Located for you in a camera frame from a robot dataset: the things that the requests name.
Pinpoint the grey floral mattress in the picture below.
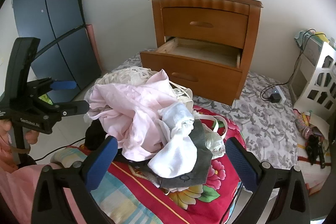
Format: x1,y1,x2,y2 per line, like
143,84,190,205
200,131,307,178
112,49,300,169

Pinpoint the pastel checked cloth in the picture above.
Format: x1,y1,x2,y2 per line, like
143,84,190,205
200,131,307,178
50,147,163,224

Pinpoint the beige cabinet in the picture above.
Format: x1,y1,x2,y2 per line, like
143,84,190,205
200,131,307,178
287,38,323,106

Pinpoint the dark grey-green garment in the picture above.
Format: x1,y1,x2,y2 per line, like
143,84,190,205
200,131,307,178
160,123,213,188

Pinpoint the white power strip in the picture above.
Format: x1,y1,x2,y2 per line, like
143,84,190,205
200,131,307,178
268,86,285,104

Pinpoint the white strap bra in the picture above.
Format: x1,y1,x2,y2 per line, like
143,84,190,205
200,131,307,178
168,80,229,140

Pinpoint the colourful snack packet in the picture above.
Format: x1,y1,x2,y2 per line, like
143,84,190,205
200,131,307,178
294,109,315,139

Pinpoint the black charger cable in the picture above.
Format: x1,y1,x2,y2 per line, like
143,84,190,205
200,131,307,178
261,29,315,102

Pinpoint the pale teal cloth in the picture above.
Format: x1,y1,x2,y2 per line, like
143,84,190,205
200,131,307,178
294,30,328,44

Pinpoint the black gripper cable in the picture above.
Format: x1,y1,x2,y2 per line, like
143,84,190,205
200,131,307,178
34,136,87,161

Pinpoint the white lace garment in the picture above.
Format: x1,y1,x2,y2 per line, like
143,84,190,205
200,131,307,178
94,67,158,88

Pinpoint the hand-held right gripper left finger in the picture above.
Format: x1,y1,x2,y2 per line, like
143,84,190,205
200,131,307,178
34,135,118,224

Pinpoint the pink rolled mat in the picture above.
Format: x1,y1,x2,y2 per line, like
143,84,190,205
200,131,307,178
86,24,101,71

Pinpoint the black plastic object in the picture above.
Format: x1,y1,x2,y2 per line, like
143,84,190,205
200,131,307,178
306,135,326,169

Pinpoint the white cutout rack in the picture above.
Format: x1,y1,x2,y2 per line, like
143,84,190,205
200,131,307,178
293,42,336,110

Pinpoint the black garment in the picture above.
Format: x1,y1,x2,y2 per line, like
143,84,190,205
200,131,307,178
85,119,124,155

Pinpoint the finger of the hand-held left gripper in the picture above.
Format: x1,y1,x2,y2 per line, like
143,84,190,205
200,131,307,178
29,78,77,95
33,100,90,119

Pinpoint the person's left hand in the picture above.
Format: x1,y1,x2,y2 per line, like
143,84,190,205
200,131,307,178
0,119,40,147

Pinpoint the wooden nightstand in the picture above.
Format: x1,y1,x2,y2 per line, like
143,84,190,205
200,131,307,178
148,0,263,106

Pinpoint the pale green lace garment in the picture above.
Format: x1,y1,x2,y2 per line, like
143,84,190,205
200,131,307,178
199,127,226,159

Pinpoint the pale pink garment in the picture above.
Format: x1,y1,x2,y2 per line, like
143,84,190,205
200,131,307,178
84,69,195,161

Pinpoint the white knitted mat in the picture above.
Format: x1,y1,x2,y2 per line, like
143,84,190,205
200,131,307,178
297,135,331,195

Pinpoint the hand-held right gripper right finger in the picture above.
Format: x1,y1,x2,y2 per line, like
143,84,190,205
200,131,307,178
224,137,307,224

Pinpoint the white sock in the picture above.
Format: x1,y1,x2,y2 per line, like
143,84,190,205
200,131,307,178
148,103,197,178

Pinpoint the red printed blanket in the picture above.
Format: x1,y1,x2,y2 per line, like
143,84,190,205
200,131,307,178
50,105,247,224

